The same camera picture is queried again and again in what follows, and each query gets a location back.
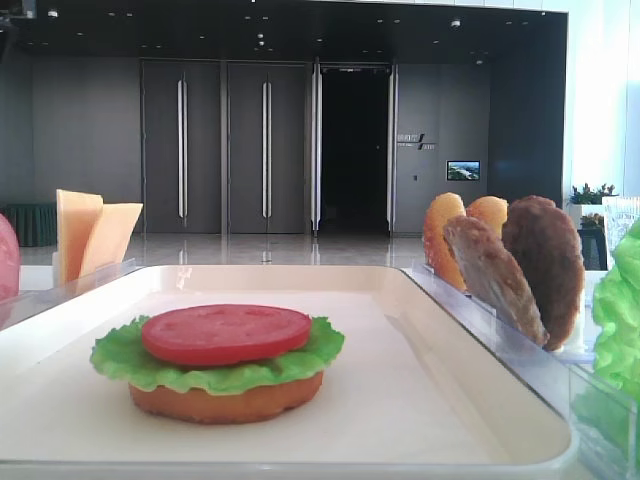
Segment wall sign lettering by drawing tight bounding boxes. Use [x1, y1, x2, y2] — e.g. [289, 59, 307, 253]
[396, 133, 437, 151]

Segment clear acrylic rack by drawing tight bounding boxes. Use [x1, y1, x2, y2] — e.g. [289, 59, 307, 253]
[1, 259, 138, 330]
[405, 261, 639, 479]

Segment round bread slice on tray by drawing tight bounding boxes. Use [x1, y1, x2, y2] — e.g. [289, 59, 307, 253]
[129, 371, 324, 425]

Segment golden bread slice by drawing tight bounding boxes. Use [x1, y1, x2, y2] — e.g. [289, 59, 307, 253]
[466, 196, 508, 238]
[423, 192, 466, 292]

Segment rear brown meat patty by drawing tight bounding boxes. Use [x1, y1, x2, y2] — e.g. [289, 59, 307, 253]
[502, 195, 585, 351]

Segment left orange cheese slice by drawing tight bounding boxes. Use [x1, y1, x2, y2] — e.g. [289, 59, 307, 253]
[56, 189, 103, 285]

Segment left dark double door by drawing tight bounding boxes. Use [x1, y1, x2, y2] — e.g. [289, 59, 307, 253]
[142, 61, 221, 234]

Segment clear acrylic right rack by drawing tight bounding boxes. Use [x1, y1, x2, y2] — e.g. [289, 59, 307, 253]
[405, 261, 639, 479]

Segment brown meat patty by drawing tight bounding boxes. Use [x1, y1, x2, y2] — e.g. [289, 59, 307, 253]
[443, 216, 549, 346]
[502, 195, 585, 351]

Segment front brown meat patty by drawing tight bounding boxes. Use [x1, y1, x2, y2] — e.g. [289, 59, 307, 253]
[443, 216, 549, 346]

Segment white plastic tray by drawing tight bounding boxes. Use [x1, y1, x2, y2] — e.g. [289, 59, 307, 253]
[1, 265, 579, 479]

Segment potted plants on stand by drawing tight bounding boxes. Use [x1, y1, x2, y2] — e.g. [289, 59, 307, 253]
[568, 183, 616, 229]

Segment clear acrylic left rack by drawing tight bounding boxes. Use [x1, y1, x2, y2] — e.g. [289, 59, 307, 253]
[1, 259, 138, 330]

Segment orange cheese slice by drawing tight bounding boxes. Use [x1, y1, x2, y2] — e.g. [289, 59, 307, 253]
[56, 189, 103, 285]
[79, 203, 143, 277]

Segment dark double door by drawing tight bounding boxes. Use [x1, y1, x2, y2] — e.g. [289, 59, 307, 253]
[228, 63, 306, 234]
[142, 61, 221, 234]

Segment right golden bread slice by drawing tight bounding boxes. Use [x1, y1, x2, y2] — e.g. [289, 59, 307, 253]
[466, 196, 508, 238]

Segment left golden bread slice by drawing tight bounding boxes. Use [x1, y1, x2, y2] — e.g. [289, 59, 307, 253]
[423, 192, 466, 292]

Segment middle dark double door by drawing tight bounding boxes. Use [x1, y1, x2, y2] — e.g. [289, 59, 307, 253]
[228, 63, 306, 234]

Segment green lettuce stack in holder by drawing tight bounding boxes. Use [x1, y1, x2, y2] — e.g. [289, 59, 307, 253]
[592, 224, 639, 399]

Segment green draped table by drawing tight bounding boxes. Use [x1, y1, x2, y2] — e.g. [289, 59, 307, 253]
[1, 203, 57, 247]

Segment clear glass cup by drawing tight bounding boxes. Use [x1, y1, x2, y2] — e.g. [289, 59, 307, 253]
[602, 196, 640, 269]

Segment right orange cheese slice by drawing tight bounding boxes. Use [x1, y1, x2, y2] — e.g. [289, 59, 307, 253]
[79, 203, 143, 277]

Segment green lettuce leaf on tray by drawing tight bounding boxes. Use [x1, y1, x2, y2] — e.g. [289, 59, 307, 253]
[90, 315, 345, 395]

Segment red tomato slice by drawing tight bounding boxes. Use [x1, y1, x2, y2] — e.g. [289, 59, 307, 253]
[0, 215, 21, 301]
[141, 304, 312, 367]

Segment wall mounted screen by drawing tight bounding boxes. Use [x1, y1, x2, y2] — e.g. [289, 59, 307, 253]
[447, 161, 481, 181]

